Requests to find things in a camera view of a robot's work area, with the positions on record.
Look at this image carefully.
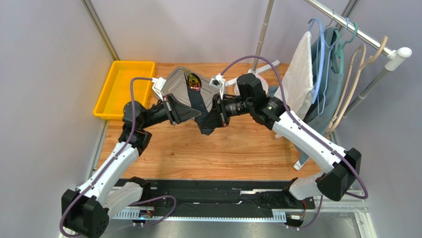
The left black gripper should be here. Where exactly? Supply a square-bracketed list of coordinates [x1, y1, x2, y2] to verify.
[140, 93, 201, 129]

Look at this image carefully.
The black paper napkin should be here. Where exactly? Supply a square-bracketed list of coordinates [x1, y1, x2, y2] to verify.
[187, 85, 214, 136]

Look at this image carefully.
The gold iridescent spoon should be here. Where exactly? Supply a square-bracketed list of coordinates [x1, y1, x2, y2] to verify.
[189, 72, 202, 91]

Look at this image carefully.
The purple iridescent fork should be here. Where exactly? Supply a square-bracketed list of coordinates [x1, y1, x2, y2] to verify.
[183, 69, 190, 86]

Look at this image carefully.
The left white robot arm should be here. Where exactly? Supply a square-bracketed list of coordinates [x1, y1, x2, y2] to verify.
[59, 94, 202, 238]

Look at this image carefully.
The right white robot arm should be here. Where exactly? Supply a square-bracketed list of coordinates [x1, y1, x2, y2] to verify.
[200, 73, 362, 201]

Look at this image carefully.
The pink white round container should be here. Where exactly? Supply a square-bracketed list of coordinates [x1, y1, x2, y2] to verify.
[233, 73, 264, 96]

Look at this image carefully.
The yellow plastic bin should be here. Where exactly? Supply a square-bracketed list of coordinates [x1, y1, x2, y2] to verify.
[93, 60, 156, 120]

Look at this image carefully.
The metal clothes rack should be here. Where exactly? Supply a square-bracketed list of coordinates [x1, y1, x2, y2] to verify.
[224, 0, 413, 171]

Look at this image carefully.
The white towel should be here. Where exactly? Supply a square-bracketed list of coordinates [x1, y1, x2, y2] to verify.
[274, 31, 314, 120]

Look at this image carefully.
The blue clothes hanger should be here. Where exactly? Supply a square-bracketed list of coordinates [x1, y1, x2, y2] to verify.
[307, 18, 344, 118]

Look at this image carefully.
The beige clothes hanger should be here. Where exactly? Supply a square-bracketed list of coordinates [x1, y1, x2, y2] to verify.
[329, 35, 389, 133]
[325, 44, 367, 135]

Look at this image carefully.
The teal grey garment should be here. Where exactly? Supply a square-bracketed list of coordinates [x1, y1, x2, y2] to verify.
[267, 27, 345, 166]

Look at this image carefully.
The green clothes hanger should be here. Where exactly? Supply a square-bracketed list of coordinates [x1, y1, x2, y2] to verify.
[334, 17, 358, 74]

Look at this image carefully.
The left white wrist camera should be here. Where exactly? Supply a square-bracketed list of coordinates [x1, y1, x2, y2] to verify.
[152, 77, 166, 101]

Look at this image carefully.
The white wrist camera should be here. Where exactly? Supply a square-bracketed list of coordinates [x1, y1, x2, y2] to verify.
[209, 74, 226, 99]
[152, 77, 166, 101]

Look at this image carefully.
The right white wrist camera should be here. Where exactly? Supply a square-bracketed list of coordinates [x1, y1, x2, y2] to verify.
[209, 74, 226, 99]

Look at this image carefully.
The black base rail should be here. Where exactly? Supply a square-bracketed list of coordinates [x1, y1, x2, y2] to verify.
[116, 179, 319, 221]

